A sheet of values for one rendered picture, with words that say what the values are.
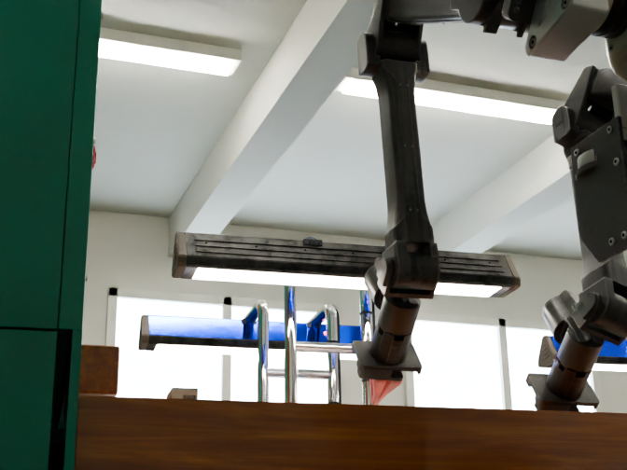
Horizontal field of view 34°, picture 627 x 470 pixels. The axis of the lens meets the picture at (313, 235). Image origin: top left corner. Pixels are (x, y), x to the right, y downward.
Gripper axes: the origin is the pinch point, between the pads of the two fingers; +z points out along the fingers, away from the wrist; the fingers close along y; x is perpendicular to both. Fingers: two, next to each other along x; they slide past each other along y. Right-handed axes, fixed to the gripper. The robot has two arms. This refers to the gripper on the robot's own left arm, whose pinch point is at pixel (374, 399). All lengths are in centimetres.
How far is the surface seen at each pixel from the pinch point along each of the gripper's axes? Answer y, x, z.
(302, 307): -122, -461, 281
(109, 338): 9, -430, 295
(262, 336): 8, -48, 22
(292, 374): 7.5, -22.6, 12.6
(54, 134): 53, -4, -39
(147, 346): 30, -59, 34
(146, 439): 38.5, 23.6, -10.4
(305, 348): 5.0, -26.6, 9.5
